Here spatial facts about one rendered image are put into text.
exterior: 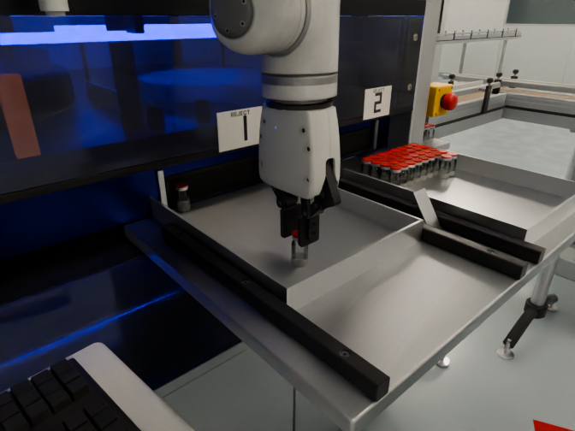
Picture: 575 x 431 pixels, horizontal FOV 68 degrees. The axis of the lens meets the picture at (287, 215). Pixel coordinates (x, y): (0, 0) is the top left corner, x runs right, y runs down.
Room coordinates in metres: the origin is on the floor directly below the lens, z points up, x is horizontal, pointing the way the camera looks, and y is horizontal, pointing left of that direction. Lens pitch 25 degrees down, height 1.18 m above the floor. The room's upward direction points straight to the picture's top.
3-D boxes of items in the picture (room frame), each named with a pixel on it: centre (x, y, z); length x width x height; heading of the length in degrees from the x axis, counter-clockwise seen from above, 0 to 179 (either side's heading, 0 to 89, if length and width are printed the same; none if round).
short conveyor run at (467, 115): (1.36, -0.48, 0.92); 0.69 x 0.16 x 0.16; 131
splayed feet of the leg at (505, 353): (1.40, -1.00, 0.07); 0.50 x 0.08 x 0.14; 131
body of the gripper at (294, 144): (0.49, -0.01, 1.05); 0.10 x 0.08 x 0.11; 41
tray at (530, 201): (0.73, -0.32, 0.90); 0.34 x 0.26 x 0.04; 41
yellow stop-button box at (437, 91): (1.07, -0.35, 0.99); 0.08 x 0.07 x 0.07; 41
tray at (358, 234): (0.59, 0.01, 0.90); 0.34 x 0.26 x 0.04; 41
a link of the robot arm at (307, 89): (0.49, -0.01, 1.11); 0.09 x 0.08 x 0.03; 41
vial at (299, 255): (0.48, -0.02, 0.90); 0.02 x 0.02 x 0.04
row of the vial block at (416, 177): (0.80, -0.26, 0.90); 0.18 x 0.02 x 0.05; 131
